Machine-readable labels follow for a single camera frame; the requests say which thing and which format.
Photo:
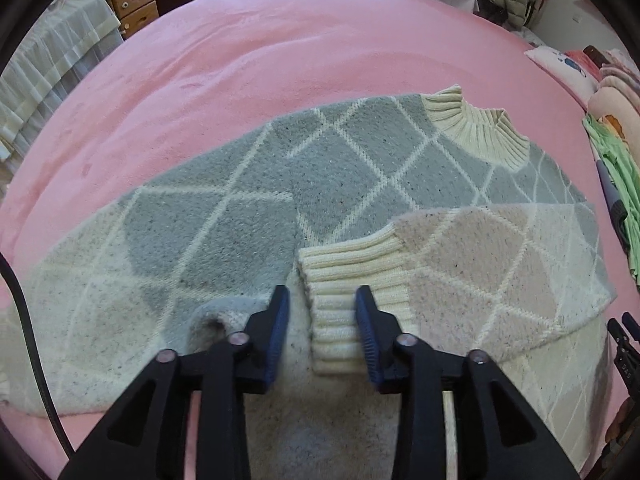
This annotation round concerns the dark grey garment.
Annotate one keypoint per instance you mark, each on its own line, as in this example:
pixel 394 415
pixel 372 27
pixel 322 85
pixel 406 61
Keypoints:
pixel 612 195

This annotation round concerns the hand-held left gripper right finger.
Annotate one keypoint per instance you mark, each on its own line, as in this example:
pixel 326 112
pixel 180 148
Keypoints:
pixel 365 330

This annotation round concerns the white lace furniture cover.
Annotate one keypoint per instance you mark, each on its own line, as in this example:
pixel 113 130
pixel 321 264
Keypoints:
pixel 50 60

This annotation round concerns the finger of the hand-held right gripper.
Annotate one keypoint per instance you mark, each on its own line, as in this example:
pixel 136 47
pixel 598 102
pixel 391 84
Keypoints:
pixel 622 345

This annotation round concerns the diamond-pattern knit sweater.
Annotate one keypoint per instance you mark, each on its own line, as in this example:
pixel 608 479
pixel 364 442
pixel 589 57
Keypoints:
pixel 350 170

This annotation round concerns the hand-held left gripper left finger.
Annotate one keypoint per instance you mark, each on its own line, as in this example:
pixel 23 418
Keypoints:
pixel 280 330

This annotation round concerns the pink printed pillow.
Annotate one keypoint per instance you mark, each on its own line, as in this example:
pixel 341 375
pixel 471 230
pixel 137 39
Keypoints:
pixel 560 67

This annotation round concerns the pink bed blanket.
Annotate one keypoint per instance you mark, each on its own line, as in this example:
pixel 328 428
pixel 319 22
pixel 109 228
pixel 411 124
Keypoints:
pixel 300 50

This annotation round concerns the pink plush bedding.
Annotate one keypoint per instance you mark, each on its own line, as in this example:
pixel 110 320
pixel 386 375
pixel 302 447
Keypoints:
pixel 617 100

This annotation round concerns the green garment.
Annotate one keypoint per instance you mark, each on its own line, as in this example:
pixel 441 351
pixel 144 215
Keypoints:
pixel 620 160

